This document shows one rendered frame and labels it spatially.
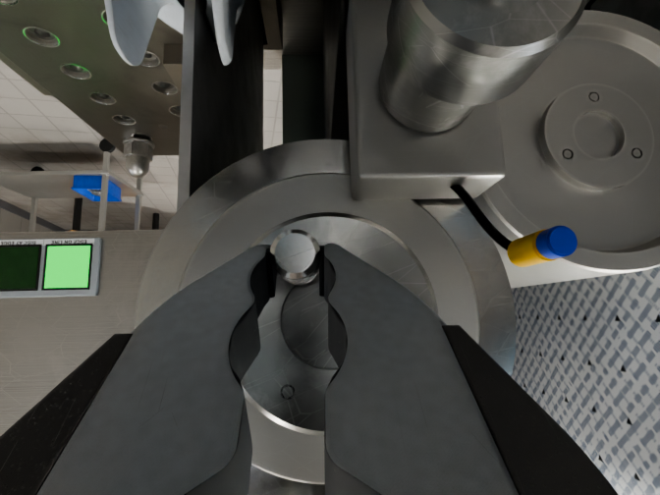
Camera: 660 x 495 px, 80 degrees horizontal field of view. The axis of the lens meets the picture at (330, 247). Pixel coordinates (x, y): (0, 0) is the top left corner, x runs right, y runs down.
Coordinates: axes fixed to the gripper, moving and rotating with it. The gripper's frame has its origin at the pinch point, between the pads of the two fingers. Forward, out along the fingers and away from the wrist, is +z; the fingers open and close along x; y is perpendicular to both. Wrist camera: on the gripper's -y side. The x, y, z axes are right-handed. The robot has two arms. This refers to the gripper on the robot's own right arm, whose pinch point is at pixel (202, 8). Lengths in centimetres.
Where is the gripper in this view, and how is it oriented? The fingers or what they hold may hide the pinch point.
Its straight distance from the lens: 24.9
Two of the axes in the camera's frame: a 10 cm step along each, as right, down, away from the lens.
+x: 10.0, -0.2, 0.3
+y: 0.3, 9.9, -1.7
